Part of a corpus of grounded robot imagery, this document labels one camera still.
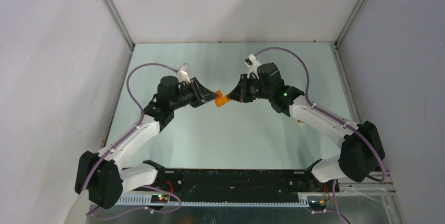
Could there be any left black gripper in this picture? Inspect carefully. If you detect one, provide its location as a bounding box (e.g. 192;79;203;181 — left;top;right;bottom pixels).
170;78;219;110

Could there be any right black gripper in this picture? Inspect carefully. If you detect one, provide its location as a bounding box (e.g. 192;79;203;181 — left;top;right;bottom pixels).
228;74;272;103

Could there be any orange pill organizer box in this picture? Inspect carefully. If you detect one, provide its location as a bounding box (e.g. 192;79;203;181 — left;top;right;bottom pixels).
214;90;231;107

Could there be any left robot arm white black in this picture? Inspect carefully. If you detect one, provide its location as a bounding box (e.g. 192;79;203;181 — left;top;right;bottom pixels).
75;76;219;209

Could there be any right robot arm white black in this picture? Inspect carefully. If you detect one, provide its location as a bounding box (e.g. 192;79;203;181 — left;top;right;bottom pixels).
227;63;385;191

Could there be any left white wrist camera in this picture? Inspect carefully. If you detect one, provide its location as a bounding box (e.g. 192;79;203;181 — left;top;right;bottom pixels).
176;63;190;83

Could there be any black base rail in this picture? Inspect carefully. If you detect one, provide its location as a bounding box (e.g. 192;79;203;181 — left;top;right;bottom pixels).
145;160;338;205

